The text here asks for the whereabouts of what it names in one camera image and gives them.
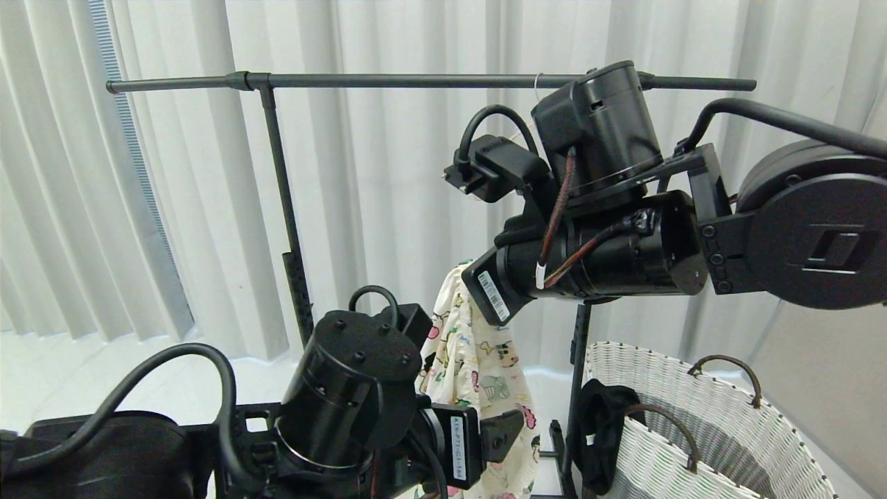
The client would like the black clothes rack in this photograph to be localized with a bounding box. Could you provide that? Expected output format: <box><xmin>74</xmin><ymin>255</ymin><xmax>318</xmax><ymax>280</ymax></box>
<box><xmin>106</xmin><ymin>69</ymin><xmax>757</xmax><ymax>499</ymax></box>

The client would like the pink clothes hanger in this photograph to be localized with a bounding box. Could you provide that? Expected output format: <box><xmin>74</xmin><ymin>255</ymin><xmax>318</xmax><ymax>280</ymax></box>
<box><xmin>511</xmin><ymin>72</ymin><xmax>546</xmax><ymax>138</ymax></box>

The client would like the white laundry basket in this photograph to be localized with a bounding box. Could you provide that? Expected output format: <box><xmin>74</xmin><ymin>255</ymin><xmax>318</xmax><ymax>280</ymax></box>
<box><xmin>582</xmin><ymin>341</ymin><xmax>839</xmax><ymax>499</ymax></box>

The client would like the black garment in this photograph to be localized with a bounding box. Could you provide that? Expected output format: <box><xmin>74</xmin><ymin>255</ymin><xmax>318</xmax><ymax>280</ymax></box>
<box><xmin>574</xmin><ymin>378</ymin><xmax>642</xmax><ymax>496</ymax></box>

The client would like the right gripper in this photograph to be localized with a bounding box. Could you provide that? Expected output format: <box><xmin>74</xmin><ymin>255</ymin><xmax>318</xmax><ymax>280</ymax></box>
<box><xmin>461</xmin><ymin>191</ymin><xmax>709</xmax><ymax>326</ymax></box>

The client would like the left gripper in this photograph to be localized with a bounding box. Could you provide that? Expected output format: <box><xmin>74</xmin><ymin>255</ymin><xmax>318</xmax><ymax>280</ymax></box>
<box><xmin>378</xmin><ymin>395</ymin><xmax>525</xmax><ymax>499</ymax></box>

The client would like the cream printed garment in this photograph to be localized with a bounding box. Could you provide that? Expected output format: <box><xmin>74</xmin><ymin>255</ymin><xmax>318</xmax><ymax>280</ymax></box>
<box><xmin>414</xmin><ymin>260</ymin><xmax>541</xmax><ymax>499</ymax></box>

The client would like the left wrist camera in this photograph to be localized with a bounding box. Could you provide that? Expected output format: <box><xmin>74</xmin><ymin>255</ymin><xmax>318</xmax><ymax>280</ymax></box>
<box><xmin>378</xmin><ymin>303</ymin><xmax>435</xmax><ymax>351</ymax></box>

